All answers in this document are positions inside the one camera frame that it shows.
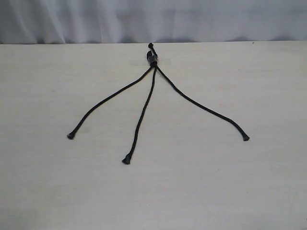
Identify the black rope strand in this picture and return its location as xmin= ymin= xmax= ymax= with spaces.
xmin=67 ymin=49 xmax=153 ymax=140
xmin=148 ymin=42 xmax=250 ymax=142
xmin=121 ymin=54 xmax=157 ymax=165

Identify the white backdrop curtain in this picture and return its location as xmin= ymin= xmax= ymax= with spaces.
xmin=0 ymin=0 xmax=307 ymax=44

